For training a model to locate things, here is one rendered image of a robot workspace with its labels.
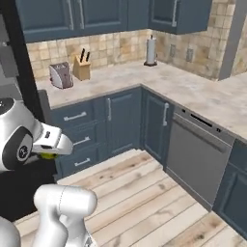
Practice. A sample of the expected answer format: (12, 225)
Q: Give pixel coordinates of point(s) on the narrow blue base cupboard door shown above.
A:
(154, 128)

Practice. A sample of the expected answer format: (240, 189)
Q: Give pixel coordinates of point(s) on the yellow-green pear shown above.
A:
(48, 156)

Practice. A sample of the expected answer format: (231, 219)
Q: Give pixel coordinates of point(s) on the grey wall outlet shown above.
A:
(172, 50)
(189, 55)

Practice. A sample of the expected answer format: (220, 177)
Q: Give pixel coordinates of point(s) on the blue base cupboard run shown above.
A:
(233, 193)

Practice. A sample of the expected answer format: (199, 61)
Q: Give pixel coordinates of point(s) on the paper towel holder with roll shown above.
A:
(151, 49)

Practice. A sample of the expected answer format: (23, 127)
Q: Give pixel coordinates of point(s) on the grey dishwasher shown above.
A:
(193, 167)

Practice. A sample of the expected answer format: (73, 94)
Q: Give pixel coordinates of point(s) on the black fridge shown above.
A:
(22, 64)

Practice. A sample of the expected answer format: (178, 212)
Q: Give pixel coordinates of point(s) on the wooden knife block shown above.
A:
(82, 70)

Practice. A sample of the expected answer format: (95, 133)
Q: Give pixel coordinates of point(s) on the silver toaster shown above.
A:
(61, 75)

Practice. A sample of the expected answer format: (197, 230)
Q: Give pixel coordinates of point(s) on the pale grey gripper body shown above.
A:
(62, 146)

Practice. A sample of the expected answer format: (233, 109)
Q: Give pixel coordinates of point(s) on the blue drawer front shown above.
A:
(84, 133)
(82, 169)
(77, 109)

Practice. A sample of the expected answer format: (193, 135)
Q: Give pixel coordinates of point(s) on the wide blue wall cupboard door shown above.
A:
(41, 16)

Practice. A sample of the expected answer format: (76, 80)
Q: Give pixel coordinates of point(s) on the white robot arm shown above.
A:
(19, 128)

